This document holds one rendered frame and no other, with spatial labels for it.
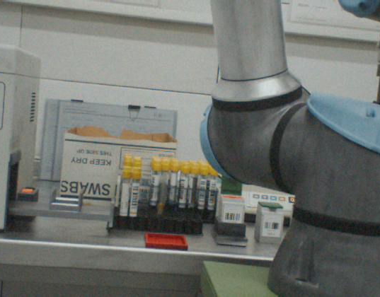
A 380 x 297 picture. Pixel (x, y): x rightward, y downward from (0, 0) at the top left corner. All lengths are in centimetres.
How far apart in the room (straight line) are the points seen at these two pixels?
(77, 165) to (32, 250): 35
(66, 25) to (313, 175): 108
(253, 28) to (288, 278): 29
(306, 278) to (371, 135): 17
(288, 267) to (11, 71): 54
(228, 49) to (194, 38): 90
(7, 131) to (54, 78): 65
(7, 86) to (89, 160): 35
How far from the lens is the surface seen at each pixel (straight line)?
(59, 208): 103
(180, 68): 164
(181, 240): 105
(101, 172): 130
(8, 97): 101
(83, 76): 164
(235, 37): 74
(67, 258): 99
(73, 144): 130
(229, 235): 107
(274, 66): 75
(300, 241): 70
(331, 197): 68
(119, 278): 103
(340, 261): 68
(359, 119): 67
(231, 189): 111
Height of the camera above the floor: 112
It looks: 5 degrees down
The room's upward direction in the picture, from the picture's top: 5 degrees clockwise
